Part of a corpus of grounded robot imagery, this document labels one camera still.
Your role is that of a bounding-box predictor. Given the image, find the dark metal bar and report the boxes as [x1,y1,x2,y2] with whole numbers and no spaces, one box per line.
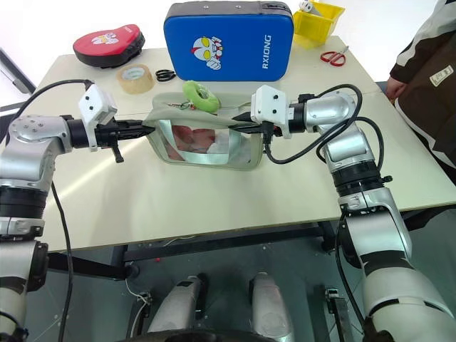
[0,47,37,94]

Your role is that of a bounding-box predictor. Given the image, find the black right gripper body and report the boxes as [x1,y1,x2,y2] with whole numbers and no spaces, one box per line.
[249,120,286,139]

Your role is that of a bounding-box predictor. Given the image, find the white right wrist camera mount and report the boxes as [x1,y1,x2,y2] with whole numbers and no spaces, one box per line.
[249,84,294,138]

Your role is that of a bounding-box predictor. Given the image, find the black table frame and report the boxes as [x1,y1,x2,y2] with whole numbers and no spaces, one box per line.
[46,212,343,283]

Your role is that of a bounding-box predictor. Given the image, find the green plush ring keychain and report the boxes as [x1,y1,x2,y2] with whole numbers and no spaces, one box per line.
[167,81,220,113]

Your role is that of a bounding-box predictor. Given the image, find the blue RXIONG kick pad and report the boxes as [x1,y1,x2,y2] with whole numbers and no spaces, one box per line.
[163,1,295,83]

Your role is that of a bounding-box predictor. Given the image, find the white wire under table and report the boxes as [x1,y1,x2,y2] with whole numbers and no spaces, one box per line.
[123,277,152,306]

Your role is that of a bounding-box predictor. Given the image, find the red handled scissors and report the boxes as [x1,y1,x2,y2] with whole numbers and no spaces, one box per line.
[319,45,351,68]

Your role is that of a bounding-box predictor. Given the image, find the red punch mitt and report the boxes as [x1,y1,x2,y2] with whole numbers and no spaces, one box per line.
[72,24,146,69]

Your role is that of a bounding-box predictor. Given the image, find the black floor stand post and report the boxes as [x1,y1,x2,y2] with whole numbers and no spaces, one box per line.
[324,286,350,342]

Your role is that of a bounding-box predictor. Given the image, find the yellow plastic bin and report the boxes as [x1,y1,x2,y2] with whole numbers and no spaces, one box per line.
[291,0,346,49]

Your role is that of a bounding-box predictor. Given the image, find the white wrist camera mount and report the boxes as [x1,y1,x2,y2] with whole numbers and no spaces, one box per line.
[78,83,118,153]
[249,84,294,138]

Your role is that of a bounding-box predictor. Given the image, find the black hair ties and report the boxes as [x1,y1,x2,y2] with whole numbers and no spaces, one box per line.
[155,68,177,83]

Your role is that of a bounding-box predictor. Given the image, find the silver robot right leg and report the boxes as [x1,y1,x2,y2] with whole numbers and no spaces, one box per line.
[248,271,296,339]

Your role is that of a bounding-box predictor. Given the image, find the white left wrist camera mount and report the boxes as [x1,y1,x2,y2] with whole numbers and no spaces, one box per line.
[78,83,118,153]

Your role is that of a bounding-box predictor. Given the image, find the green pouch with clear window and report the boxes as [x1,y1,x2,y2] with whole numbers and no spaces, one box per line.
[145,90,266,172]

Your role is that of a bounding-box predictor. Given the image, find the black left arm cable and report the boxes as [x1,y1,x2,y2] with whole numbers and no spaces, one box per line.
[13,78,95,342]

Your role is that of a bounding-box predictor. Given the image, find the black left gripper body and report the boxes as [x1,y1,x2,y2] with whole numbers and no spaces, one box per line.
[93,120,125,165]

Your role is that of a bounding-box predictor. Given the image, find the bystander bare hand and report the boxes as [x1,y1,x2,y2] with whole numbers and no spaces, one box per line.
[385,76,406,102]

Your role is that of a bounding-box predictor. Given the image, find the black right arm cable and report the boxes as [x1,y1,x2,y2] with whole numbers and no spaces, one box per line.
[262,83,385,179]

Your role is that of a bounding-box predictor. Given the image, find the black rounded robot waist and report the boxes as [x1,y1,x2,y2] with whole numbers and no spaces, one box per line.
[156,328,289,342]

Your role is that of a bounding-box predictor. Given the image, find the bystander in dark jacket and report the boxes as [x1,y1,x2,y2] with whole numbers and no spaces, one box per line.
[389,0,456,176]

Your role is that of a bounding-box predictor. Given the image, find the brown packing tape roll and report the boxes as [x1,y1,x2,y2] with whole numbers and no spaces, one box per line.
[116,63,156,95]

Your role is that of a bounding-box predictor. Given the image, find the silver robot leg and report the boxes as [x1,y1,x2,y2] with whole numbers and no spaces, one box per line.
[146,273,209,338]
[248,271,296,339]

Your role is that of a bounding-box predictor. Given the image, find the silver robot left leg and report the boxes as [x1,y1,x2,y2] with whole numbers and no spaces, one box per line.
[146,273,209,338]

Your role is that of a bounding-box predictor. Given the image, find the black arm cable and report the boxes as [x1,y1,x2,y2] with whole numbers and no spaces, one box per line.
[13,78,95,342]
[262,83,385,179]

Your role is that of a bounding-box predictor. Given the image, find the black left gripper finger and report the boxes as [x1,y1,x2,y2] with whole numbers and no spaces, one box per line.
[122,120,155,131]
[122,128,156,140]

